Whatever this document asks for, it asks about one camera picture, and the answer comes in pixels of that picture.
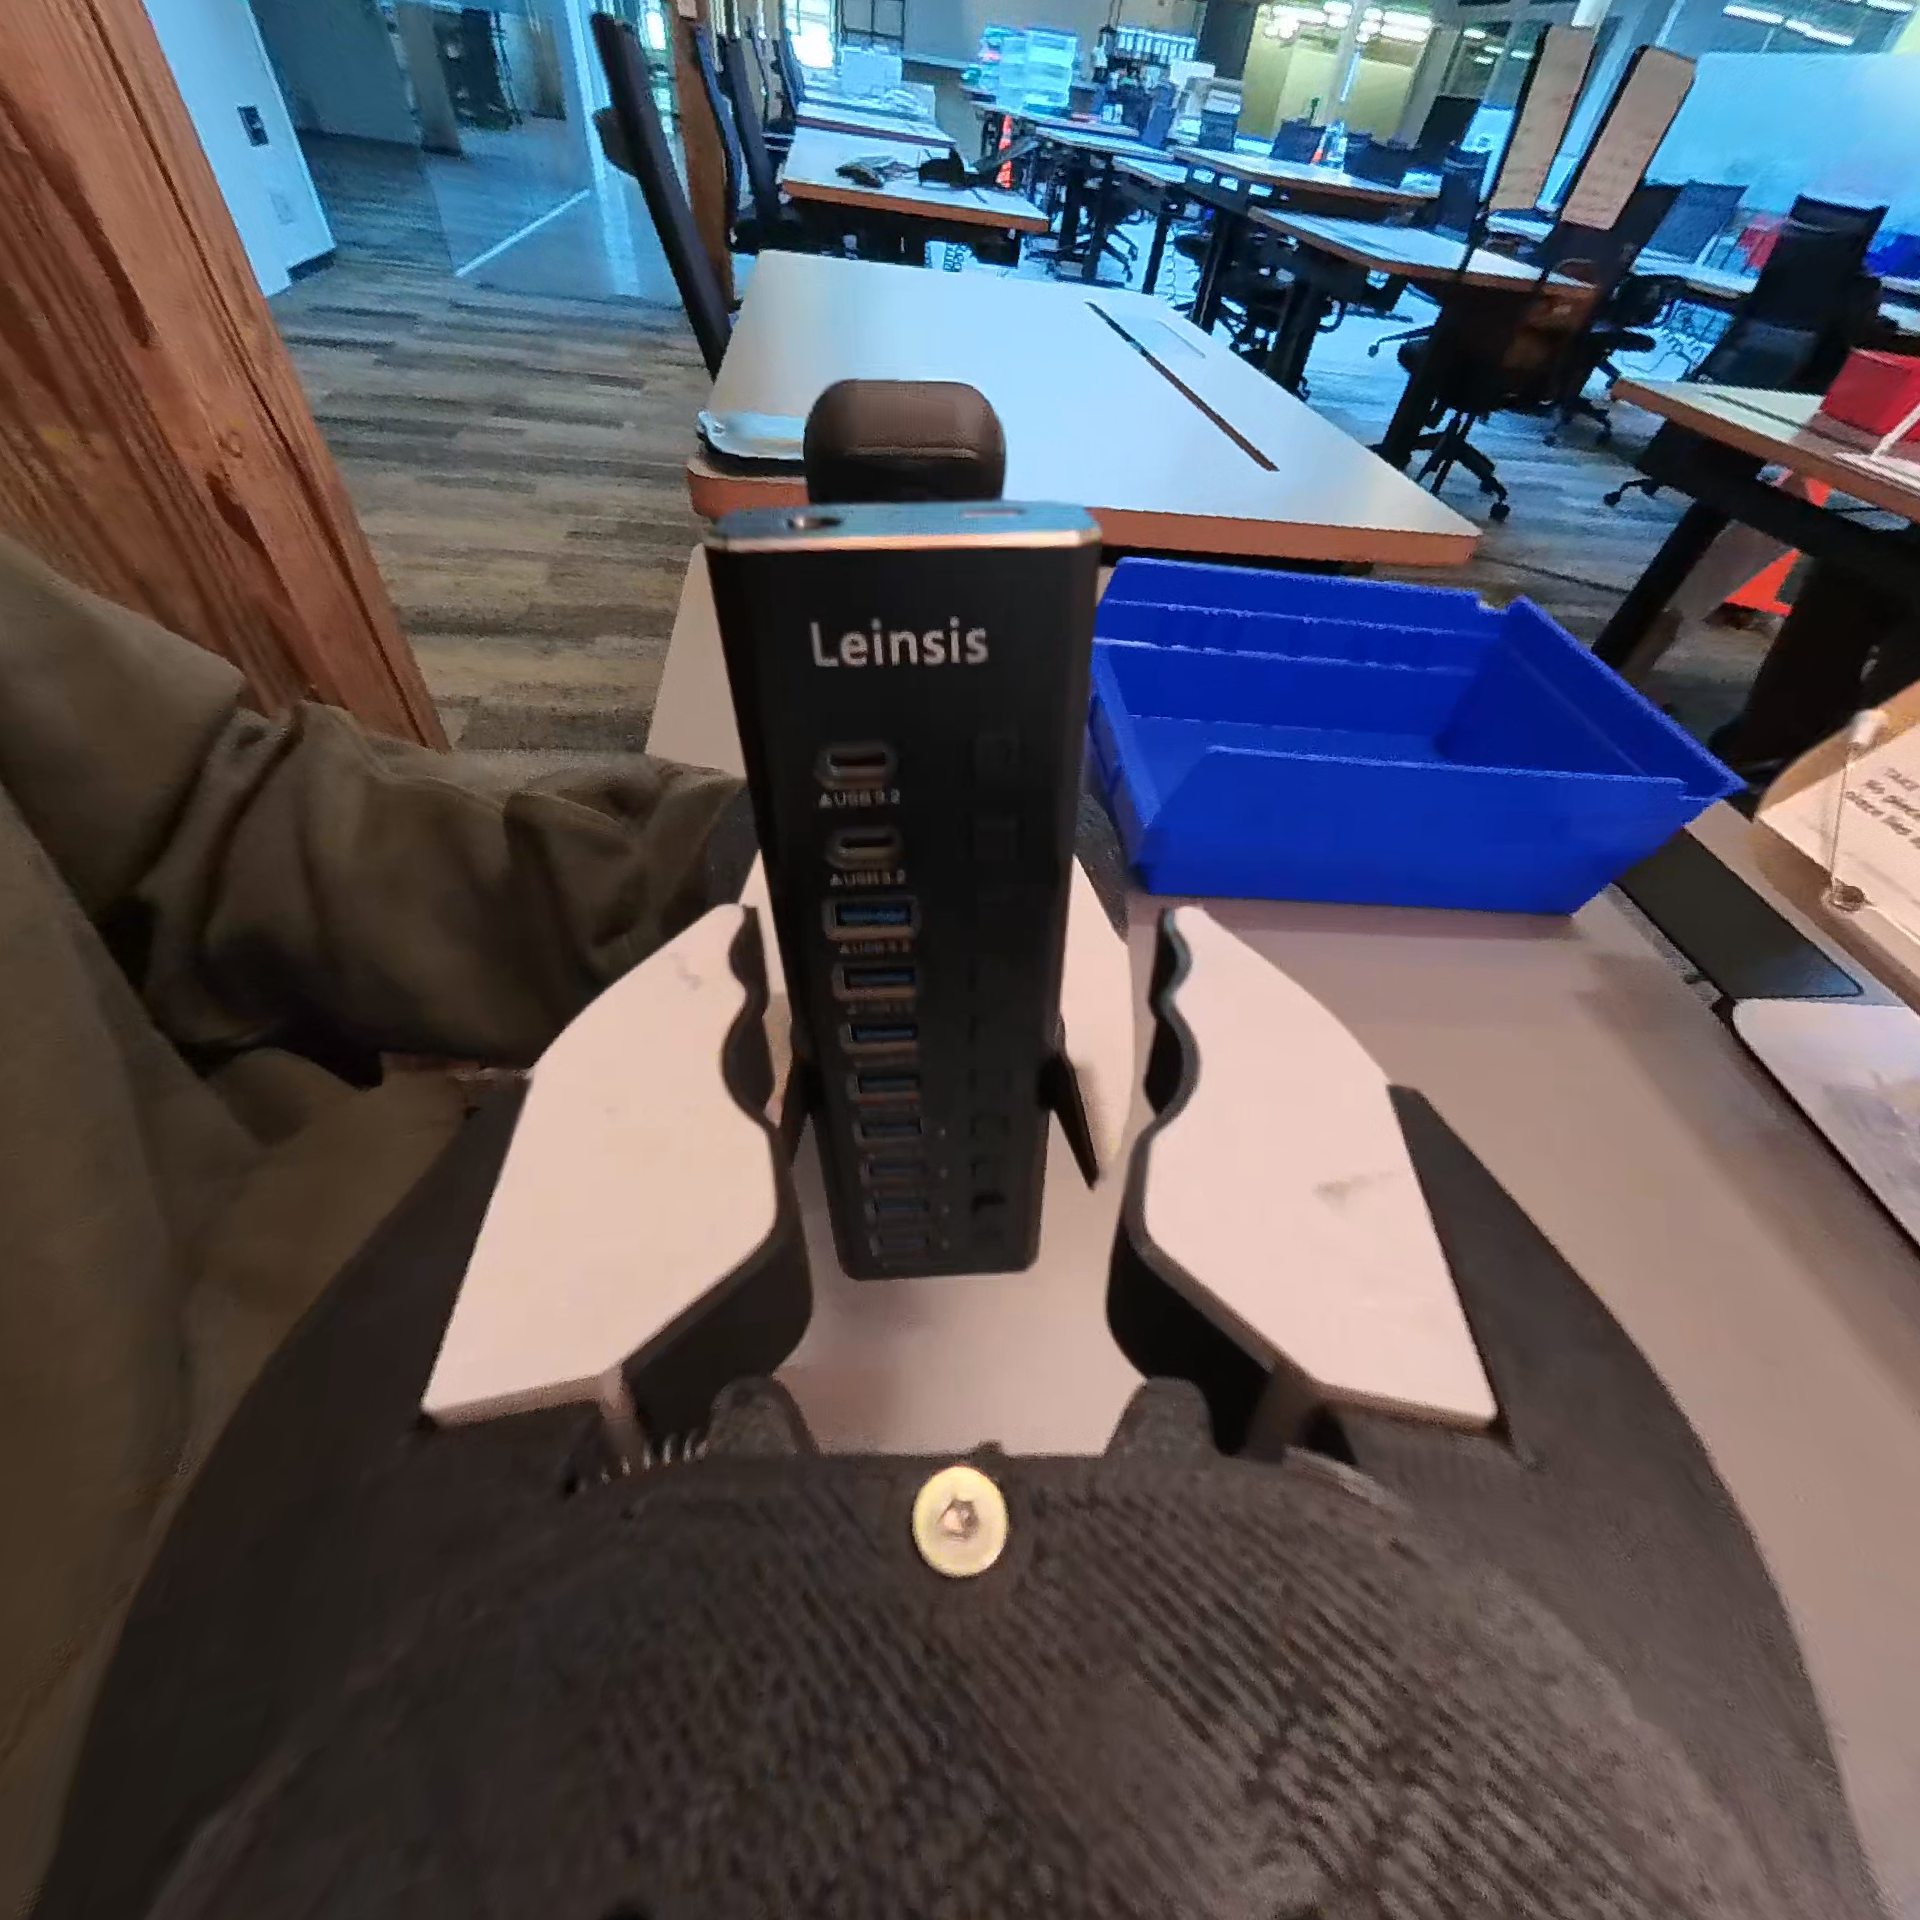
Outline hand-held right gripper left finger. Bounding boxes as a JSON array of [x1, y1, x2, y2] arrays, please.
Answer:
[[421, 902, 819, 1431]]

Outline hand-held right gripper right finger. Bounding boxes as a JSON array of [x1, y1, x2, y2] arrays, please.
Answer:
[[1106, 902, 1501, 1465]]

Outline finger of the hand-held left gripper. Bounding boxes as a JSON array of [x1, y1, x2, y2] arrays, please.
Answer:
[[742, 861, 819, 1156], [1043, 861, 1137, 1191]]

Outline large black USB hub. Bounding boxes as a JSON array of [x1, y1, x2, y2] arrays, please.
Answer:
[[705, 502, 1105, 1281]]

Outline large blue plastic bin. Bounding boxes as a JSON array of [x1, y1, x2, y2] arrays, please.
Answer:
[[1083, 557, 1747, 916]]

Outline white-top neighbouring desk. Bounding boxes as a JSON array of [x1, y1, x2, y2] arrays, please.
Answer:
[[689, 250, 1487, 572]]

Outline person's green jacket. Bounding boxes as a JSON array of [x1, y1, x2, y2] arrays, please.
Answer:
[[0, 779, 518, 1920]]

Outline wooden pillar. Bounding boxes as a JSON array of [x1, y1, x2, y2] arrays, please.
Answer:
[[0, 0, 452, 753]]

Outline black mesh-back office chair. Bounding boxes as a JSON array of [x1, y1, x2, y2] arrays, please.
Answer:
[[1602, 191, 1895, 510]]

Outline red bin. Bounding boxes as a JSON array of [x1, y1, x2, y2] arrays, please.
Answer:
[[1818, 347, 1920, 447]]

